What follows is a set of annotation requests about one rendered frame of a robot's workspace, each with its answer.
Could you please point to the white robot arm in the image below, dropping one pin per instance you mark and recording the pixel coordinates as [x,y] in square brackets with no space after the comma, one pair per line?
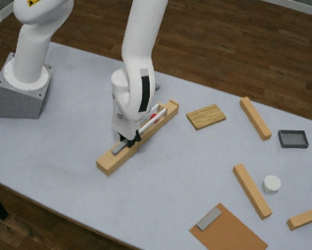
[133,89]

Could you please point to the tan wooden base plank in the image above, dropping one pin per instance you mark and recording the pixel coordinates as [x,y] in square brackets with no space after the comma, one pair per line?
[108,163]

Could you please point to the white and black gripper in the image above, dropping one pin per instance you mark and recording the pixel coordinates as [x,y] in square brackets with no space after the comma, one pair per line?
[127,129]

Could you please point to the brown wooden board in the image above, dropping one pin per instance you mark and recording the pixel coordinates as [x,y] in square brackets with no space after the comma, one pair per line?
[206,116]

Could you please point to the grey square stick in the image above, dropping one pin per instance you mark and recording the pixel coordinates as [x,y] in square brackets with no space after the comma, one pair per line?
[118,148]
[156,86]

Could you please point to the tan wooden bar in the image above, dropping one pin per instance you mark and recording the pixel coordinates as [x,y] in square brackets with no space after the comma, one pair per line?
[300,220]
[254,117]
[252,192]

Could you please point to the brown clipboard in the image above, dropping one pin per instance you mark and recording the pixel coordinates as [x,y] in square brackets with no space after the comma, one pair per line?
[222,230]

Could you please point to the white short cylinder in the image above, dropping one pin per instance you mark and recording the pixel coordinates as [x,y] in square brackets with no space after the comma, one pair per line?
[271,184]

